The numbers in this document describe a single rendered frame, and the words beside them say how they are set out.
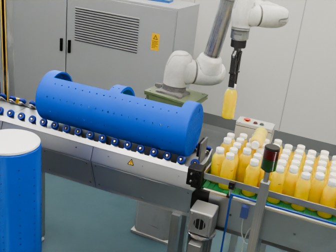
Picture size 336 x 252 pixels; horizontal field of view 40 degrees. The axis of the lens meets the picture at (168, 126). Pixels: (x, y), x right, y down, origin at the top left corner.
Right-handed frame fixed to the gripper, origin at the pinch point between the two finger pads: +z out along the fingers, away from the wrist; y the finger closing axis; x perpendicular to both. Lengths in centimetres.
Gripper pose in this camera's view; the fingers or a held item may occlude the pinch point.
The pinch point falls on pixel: (233, 79)
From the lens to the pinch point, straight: 237.2
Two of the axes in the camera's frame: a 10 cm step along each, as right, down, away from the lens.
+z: -0.9, 9.4, 3.4
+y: -3.7, 2.8, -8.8
